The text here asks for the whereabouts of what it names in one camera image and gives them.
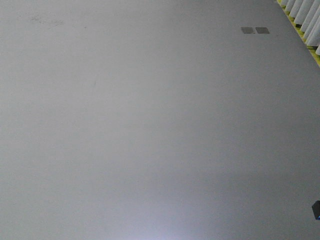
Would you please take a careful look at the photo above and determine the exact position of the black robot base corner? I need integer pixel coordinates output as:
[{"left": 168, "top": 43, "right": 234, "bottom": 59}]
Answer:
[{"left": 311, "top": 200, "right": 320, "bottom": 220}]

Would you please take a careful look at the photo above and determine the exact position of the left grey floor plate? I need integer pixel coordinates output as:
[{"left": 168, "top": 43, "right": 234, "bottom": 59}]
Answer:
[{"left": 241, "top": 26, "right": 255, "bottom": 34}]

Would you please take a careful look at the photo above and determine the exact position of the yellow floor strip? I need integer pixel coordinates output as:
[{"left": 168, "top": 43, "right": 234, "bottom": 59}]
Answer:
[{"left": 276, "top": 0, "right": 320, "bottom": 68}]

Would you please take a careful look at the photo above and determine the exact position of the grey floor plate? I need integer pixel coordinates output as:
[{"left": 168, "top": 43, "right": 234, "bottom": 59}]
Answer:
[
  {"left": 241, "top": 26, "right": 255, "bottom": 34},
  {"left": 255, "top": 27, "right": 270, "bottom": 34}
]

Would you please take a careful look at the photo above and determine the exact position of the white pleated curtain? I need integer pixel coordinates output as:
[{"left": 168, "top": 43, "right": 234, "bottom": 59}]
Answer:
[{"left": 279, "top": 0, "right": 320, "bottom": 56}]

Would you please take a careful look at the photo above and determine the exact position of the right grey floor plate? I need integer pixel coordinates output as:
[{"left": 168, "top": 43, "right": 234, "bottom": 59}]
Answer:
[{"left": 255, "top": 27, "right": 270, "bottom": 34}]

